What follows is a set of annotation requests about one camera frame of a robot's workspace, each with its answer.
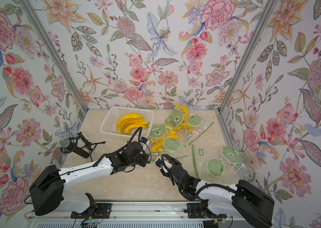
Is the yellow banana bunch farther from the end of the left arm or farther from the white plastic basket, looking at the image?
the end of the left arm

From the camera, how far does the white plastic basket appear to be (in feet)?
3.38

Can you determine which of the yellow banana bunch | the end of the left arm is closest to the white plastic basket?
the yellow banana bunch
